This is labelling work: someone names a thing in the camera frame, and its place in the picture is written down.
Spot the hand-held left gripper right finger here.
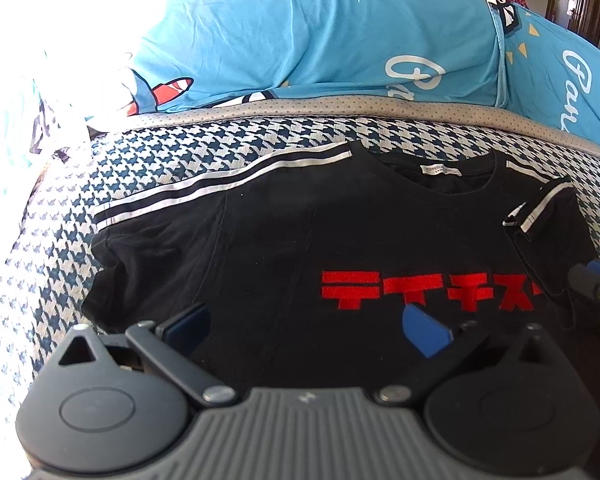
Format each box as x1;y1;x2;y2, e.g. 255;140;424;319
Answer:
375;302;566;406

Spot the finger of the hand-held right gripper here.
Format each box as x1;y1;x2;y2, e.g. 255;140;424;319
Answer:
567;259;600;311

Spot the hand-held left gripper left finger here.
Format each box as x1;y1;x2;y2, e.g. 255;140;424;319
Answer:
55;302;241;408

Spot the black striped t-shirt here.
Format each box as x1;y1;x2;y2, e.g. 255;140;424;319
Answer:
80;141;600;396

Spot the houndstooth bed mat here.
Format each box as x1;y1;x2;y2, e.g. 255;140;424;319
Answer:
0;97;600;480

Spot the blue pillow with red shape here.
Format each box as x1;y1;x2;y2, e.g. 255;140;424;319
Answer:
485;0;600;151

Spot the blue printed quilt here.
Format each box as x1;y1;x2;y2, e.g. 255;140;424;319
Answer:
0;77;88;171

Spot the blue pillow with star print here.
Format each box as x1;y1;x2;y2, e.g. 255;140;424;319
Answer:
87;0;506;116

